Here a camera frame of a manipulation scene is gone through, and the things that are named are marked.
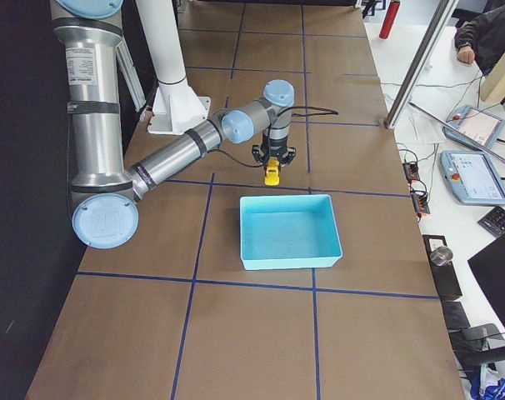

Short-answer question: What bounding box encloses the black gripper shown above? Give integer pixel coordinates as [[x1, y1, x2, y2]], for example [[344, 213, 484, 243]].
[[252, 144, 297, 167]]

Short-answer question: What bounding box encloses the yellow beetle toy car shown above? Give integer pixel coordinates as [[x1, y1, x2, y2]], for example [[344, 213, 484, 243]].
[[264, 157, 281, 187]]

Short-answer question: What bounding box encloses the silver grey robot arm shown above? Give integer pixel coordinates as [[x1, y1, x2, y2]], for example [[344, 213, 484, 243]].
[[50, 1, 295, 249]]

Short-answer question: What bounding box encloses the light blue plastic bin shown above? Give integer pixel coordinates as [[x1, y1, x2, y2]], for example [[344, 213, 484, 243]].
[[240, 194, 343, 271]]

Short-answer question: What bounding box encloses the red cylinder bottle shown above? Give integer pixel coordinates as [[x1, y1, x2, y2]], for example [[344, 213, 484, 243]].
[[378, 0, 401, 39]]

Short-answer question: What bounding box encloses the silver metal cup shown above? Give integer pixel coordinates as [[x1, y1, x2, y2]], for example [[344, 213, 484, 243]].
[[429, 246, 453, 267]]

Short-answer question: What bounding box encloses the lower teach pendant tablet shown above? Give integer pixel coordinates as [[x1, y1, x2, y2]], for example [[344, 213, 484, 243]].
[[440, 150, 505, 206]]

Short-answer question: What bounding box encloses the teach pendant tablet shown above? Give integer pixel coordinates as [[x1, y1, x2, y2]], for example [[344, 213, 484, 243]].
[[446, 105, 505, 148], [440, 150, 505, 206]]

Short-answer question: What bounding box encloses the upper teach pendant tablet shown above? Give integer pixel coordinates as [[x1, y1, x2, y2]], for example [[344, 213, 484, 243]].
[[446, 105, 505, 148]]

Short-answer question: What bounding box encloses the black box under cup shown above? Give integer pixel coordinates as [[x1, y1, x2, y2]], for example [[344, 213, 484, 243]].
[[422, 234, 463, 301]]

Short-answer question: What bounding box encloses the person in dark jacket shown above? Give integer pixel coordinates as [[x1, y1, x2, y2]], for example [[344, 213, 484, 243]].
[[454, 5, 505, 72]]

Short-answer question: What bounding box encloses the black calculator keypad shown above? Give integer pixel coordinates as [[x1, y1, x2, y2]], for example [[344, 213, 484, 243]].
[[477, 206, 505, 238]]

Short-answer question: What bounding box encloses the black laptop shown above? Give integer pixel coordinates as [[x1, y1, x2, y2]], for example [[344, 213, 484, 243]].
[[468, 234, 505, 328]]

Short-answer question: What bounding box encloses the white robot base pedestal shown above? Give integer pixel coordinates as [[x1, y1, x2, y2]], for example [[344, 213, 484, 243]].
[[136, 0, 210, 135]]

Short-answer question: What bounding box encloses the aluminium frame post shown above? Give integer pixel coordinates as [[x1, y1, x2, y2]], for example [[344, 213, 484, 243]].
[[384, 0, 458, 129]]

